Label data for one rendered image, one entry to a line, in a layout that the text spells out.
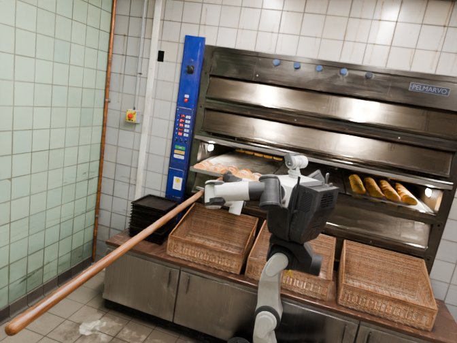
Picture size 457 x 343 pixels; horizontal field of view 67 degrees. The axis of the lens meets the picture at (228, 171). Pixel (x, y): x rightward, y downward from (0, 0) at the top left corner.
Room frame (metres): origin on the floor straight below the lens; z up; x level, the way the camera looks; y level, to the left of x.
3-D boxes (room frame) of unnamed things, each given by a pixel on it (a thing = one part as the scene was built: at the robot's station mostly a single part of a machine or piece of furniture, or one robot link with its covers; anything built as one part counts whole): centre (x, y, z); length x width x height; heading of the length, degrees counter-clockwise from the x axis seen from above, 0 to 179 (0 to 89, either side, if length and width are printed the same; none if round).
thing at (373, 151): (2.57, -0.61, 1.54); 1.79 x 0.11 x 0.19; 76
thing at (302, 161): (1.75, -0.34, 1.47); 0.10 x 0.07 x 0.09; 137
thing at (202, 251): (2.45, 0.03, 0.72); 0.56 x 0.49 x 0.28; 77
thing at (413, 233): (2.57, -0.61, 1.02); 1.79 x 0.11 x 0.19; 76
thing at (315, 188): (1.70, -0.38, 1.27); 0.34 x 0.30 x 0.36; 137
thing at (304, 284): (2.31, -0.55, 0.72); 0.56 x 0.49 x 0.28; 75
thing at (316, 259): (1.71, -0.42, 1.00); 0.28 x 0.13 x 0.18; 76
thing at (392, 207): (2.59, -0.61, 1.16); 1.80 x 0.06 x 0.04; 76
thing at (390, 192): (2.85, -1.28, 1.21); 0.61 x 0.48 x 0.06; 166
